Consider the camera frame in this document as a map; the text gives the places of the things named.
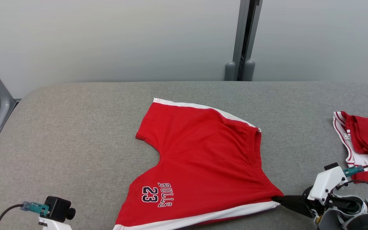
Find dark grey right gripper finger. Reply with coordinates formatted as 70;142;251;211
272;195;314;219

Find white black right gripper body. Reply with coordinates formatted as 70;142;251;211
308;165;349;221

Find grey aluminium partition post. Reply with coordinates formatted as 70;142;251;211
232;0;263;82

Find teal right camera cable plug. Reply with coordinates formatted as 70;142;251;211
343;165;364;177

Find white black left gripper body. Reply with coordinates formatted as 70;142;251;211
39;217;73;230

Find grey partition foot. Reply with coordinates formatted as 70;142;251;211
224;61;236;81
243;59;255;81

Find red shorts with white stripe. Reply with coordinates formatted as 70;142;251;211
113;98;283;230

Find teal left camera cable plug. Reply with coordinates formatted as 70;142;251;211
20;201;50;216

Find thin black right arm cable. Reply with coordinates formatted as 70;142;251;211
333;180;368;212

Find black left camera cable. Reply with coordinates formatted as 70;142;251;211
0;204;23;230

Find teal camera cable plug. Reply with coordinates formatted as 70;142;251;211
20;201;50;216
343;165;364;177

